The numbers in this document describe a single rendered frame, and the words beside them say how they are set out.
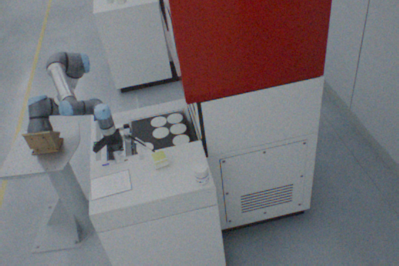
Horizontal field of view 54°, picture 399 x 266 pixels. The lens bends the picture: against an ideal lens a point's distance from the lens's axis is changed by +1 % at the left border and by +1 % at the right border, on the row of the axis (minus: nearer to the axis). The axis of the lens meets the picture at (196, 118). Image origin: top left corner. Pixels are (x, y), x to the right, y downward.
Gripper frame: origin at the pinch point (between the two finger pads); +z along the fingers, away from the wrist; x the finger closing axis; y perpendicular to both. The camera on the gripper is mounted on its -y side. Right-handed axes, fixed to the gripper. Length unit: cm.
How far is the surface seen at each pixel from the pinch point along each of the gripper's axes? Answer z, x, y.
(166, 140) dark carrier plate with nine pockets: 7.4, 16.7, 29.6
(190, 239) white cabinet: 42, -30, 31
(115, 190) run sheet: 2.1, -19.9, -0.8
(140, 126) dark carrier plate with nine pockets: 6.8, 34.5, 15.8
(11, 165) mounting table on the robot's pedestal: 15, 35, -66
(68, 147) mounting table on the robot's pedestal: 15, 39, -32
